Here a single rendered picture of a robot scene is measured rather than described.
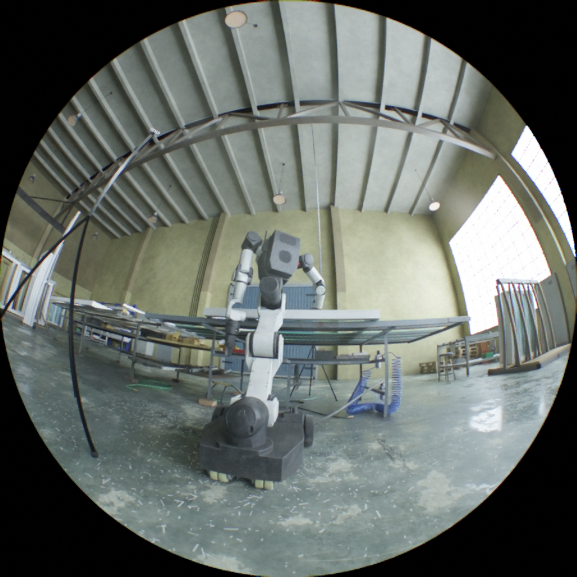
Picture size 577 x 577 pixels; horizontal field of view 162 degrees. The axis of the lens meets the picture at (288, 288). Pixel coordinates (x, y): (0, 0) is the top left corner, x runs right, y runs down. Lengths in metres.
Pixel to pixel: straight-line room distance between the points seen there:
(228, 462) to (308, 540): 0.38
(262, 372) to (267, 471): 0.51
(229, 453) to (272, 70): 8.27
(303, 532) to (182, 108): 9.62
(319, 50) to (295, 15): 1.51
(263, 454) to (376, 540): 0.46
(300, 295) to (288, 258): 7.29
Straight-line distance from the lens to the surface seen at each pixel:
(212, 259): 10.31
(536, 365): 3.98
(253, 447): 0.77
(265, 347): 1.06
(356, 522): 0.73
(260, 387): 1.01
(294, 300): 8.56
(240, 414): 0.72
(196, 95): 8.86
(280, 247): 1.35
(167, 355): 10.62
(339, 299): 8.23
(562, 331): 7.16
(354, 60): 8.09
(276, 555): 0.62
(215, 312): 1.80
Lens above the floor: 0.50
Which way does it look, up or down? 22 degrees up
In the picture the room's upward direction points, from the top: 3 degrees clockwise
